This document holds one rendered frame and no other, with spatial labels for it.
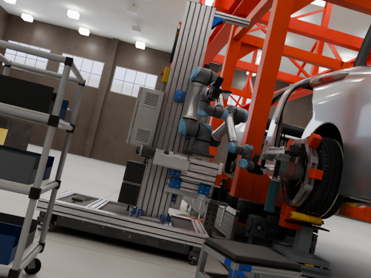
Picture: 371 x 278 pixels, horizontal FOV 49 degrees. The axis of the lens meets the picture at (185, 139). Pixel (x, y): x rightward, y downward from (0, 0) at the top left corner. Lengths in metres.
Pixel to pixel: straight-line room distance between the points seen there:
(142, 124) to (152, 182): 0.47
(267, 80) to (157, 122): 1.21
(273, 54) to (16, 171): 2.81
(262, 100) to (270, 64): 0.35
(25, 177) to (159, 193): 1.73
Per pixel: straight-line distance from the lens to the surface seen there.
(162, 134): 3.28
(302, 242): 3.45
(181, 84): 3.34
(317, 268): 3.38
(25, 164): 1.72
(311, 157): 3.17
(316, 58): 6.36
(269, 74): 3.91
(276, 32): 4.03
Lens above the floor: 0.68
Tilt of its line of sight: 4 degrees up
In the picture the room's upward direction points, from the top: 13 degrees clockwise
